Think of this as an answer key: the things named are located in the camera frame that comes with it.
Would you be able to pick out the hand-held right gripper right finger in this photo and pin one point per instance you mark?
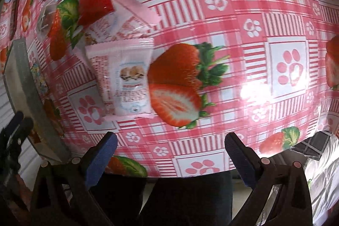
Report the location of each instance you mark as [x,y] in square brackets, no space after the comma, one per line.
[239,159]

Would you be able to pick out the colourful yellow snack packet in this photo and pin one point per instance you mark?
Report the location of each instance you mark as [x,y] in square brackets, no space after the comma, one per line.
[39,77]

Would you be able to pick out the grey storage box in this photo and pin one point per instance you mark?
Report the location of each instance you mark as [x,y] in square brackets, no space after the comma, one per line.
[26,88]

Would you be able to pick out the pink strawberry tablecloth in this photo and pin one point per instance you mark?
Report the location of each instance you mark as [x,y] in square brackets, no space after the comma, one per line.
[225,30]

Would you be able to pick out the pink cookie snack packet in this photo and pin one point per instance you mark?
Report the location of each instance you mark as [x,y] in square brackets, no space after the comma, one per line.
[119,22]
[127,77]

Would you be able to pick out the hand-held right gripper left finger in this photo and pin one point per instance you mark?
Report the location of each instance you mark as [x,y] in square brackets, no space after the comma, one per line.
[102,157]

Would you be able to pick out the person's leg dark trousers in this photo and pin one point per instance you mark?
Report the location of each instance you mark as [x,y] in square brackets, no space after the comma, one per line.
[185,202]

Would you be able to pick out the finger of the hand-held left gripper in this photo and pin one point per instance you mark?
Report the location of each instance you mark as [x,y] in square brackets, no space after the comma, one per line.
[22,133]
[14,122]

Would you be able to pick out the dark checked cloth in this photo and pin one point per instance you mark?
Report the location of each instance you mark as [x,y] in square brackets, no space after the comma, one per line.
[315,144]

